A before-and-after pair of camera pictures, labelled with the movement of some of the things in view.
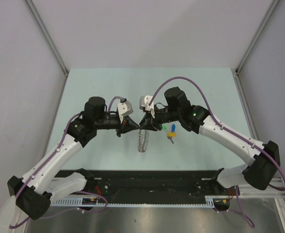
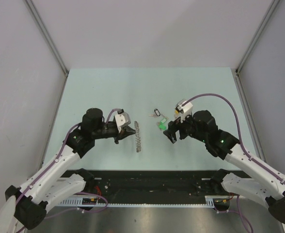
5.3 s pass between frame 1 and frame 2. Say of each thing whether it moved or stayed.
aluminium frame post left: stayed
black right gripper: moved
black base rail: stayed
